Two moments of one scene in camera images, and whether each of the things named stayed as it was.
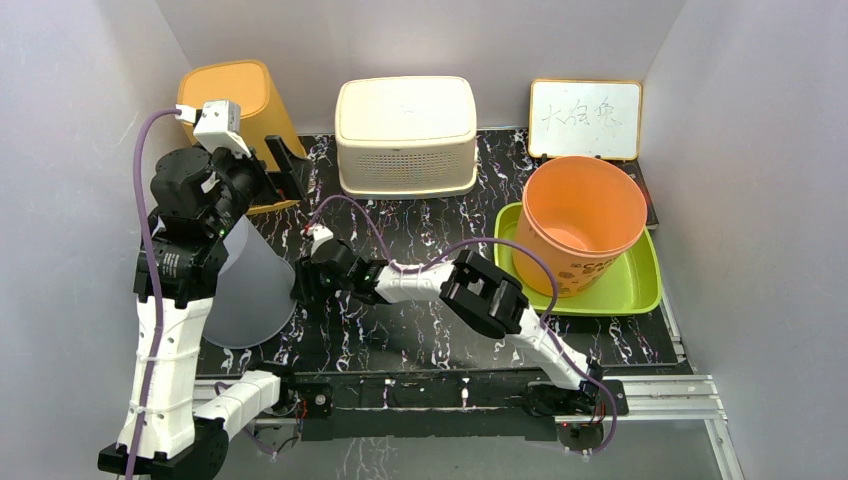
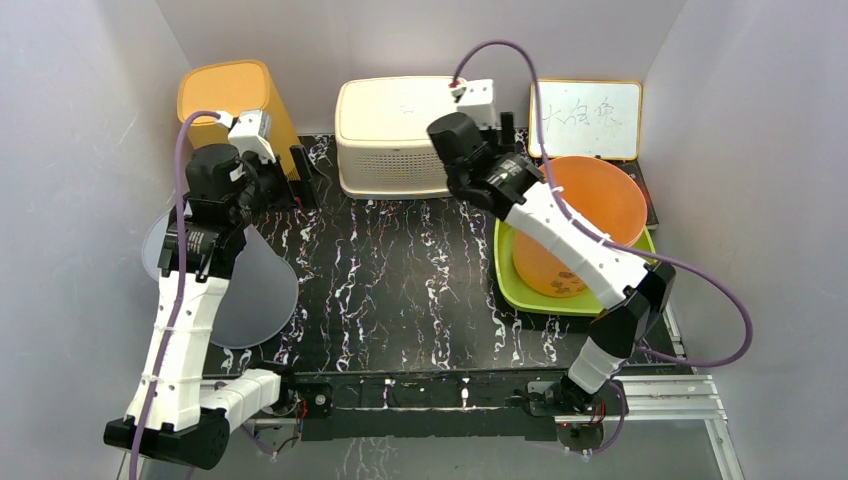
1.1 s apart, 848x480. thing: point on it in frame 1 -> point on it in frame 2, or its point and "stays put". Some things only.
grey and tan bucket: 254,301 stays put
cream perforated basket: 406,137 stays put
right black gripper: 307,289 -> 500,140
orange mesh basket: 246,83 stays put
